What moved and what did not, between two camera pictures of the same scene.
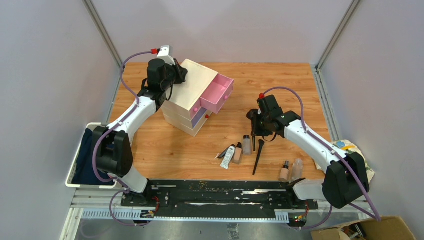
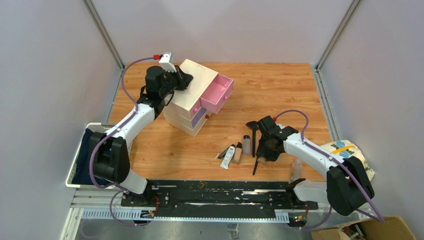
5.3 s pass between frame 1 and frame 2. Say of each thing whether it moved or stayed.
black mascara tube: stayed
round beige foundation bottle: moved
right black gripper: moved
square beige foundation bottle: stayed
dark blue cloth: stayed
